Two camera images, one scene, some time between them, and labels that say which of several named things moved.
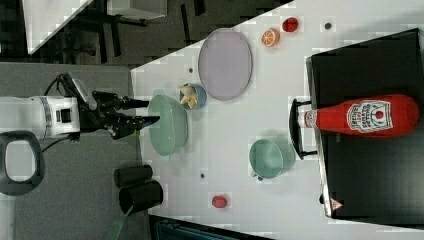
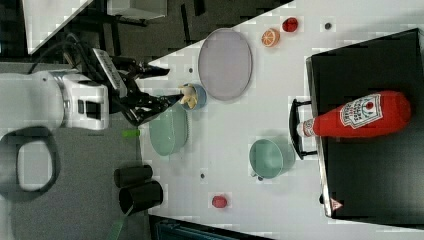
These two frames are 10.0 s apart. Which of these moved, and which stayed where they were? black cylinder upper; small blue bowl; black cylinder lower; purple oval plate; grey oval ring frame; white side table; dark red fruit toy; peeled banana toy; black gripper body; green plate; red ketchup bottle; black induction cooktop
Moved: red ketchup bottle; grey oval ring frame; black gripper body
Stayed: peeled banana toy; white side table; black cylinder lower; dark red fruit toy; black cylinder upper; green plate; black induction cooktop; purple oval plate; small blue bowl
